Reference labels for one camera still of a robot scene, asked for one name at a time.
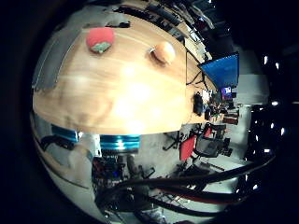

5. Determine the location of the grey fabric container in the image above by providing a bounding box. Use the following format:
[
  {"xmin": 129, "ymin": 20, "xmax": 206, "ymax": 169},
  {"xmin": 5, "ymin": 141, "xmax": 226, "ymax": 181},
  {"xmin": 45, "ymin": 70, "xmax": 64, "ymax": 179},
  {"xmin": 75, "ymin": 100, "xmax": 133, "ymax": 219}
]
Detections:
[{"xmin": 32, "ymin": 24, "xmax": 86, "ymax": 93}]

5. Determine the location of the red office chair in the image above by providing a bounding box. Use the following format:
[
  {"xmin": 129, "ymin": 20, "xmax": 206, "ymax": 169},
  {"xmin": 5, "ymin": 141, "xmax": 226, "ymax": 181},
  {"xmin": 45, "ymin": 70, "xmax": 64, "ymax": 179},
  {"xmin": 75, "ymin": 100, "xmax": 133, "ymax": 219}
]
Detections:
[{"xmin": 178, "ymin": 133, "xmax": 198, "ymax": 162}]

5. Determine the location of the red strawberry plush toy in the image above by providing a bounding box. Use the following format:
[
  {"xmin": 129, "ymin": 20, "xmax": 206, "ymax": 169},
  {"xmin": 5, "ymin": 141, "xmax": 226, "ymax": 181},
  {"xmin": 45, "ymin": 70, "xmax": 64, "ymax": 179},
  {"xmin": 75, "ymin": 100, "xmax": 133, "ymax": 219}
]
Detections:
[{"xmin": 85, "ymin": 27, "xmax": 116, "ymax": 54}]

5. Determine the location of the black office chair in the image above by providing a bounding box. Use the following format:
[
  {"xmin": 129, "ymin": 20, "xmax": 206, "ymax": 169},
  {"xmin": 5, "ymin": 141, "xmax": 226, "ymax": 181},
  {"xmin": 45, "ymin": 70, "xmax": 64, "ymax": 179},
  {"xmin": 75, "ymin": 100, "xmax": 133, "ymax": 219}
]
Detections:
[{"xmin": 193, "ymin": 135, "xmax": 226, "ymax": 159}]

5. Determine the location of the black desk device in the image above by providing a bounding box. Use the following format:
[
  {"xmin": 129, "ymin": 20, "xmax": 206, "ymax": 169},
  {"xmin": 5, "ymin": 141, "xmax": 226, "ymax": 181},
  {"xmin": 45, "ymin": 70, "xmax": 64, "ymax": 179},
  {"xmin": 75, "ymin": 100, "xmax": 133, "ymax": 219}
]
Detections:
[{"xmin": 192, "ymin": 92, "xmax": 205, "ymax": 117}]

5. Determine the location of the orange plush toy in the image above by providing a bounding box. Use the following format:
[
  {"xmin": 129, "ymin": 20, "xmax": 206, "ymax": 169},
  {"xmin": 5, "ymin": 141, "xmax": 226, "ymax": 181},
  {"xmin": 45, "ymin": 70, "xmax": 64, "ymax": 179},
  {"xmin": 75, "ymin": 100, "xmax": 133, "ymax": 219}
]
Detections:
[{"xmin": 150, "ymin": 41, "xmax": 177, "ymax": 65}]

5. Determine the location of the black keyboard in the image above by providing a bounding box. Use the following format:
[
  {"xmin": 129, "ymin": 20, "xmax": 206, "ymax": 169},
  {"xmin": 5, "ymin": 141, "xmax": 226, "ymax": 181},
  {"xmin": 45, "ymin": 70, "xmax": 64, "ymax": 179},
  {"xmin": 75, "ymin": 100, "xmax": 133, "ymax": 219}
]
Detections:
[{"xmin": 113, "ymin": 5, "xmax": 163, "ymax": 26}]

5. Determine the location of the small monitor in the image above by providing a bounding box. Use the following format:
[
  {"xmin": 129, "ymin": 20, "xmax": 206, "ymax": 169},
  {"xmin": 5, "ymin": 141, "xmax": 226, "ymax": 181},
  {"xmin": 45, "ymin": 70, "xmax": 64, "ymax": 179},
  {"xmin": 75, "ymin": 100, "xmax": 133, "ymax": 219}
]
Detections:
[{"xmin": 220, "ymin": 86, "xmax": 234, "ymax": 101}]

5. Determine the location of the large blue-screen monitor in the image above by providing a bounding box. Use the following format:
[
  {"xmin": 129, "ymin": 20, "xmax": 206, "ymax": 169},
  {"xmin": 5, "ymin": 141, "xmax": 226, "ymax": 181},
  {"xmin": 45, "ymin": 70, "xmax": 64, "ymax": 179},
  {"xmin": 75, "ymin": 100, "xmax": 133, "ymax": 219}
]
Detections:
[{"xmin": 197, "ymin": 51, "xmax": 241, "ymax": 91}]

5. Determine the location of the blue aluminium rail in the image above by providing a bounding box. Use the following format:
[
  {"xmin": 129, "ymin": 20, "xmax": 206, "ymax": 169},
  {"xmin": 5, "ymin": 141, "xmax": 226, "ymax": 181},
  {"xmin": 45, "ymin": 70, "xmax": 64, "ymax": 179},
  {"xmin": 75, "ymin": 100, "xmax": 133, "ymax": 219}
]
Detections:
[{"xmin": 50, "ymin": 124, "xmax": 142, "ymax": 153}]

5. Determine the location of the thick black cable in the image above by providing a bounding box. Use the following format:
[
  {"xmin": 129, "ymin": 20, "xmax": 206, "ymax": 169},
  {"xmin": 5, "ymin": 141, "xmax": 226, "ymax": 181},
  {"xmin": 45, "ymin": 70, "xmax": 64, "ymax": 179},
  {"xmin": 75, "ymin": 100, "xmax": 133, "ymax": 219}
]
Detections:
[{"xmin": 94, "ymin": 155, "xmax": 277, "ymax": 209}]

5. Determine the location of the thin black cable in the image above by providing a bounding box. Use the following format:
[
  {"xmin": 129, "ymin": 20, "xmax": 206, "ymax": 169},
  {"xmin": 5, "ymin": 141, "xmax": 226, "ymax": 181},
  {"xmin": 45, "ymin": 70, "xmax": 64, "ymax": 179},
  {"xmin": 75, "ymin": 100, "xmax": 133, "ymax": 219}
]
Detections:
[{"xmin": 146, "ymin": 196, "xmax": 225, "ymax": 218}]

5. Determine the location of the red cable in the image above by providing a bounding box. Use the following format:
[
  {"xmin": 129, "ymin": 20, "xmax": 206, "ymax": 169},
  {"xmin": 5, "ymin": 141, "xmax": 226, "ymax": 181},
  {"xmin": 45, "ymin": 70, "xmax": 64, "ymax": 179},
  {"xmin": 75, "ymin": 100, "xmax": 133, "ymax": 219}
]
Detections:
[{"xmin": 158, "ymin": 186, "xmax": 247, "ymax": 205}]

